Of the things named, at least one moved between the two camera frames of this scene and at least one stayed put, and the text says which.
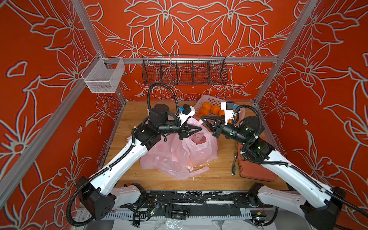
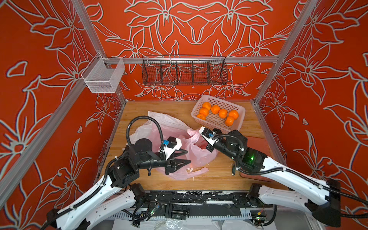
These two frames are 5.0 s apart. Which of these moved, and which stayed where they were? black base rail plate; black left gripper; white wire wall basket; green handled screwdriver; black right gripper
Moved: black right gripper; black left gripper
Stayed: white wire wall basket; green handled screwdriver; black base rail plate
